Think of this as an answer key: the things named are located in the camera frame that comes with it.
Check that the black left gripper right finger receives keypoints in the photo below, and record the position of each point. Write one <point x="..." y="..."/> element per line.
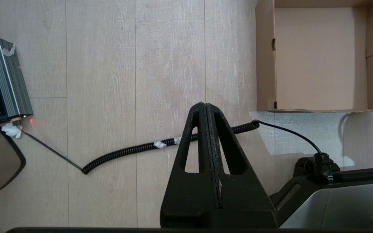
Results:
<point x="248" y="200"/>

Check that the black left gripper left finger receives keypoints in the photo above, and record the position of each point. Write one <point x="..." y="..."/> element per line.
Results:
<point x="186" y="200"/>

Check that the brown cardboard shoe box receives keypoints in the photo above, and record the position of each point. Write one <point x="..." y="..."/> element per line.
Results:
<point x="312" y="58"/>

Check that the black silver robot base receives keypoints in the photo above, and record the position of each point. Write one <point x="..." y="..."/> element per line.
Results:
<point x="351" y="207"/>

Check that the grey power inverter box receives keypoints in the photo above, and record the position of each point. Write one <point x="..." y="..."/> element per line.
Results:
<point x="2" y="81"/>

